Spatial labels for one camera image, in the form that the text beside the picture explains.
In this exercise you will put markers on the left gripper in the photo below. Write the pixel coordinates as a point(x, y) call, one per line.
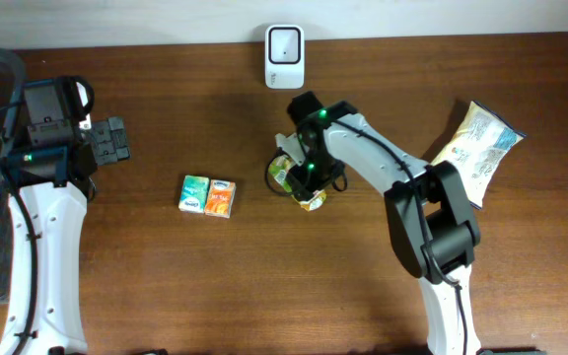
point(112, 137)

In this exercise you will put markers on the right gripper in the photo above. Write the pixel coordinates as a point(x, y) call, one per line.
point(301, 182)

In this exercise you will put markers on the green yellow snack packet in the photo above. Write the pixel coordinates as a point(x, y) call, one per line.
point(280, 178)

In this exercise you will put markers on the orange tissue pack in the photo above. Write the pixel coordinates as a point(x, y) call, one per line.
point(220, 198)

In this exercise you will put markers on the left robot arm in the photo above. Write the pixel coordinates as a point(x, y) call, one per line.
point(51, 149)

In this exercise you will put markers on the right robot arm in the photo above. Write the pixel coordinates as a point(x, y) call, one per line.
point(432, 226)

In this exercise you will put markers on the white barcode scanner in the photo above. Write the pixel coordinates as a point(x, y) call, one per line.
point(284, 57)

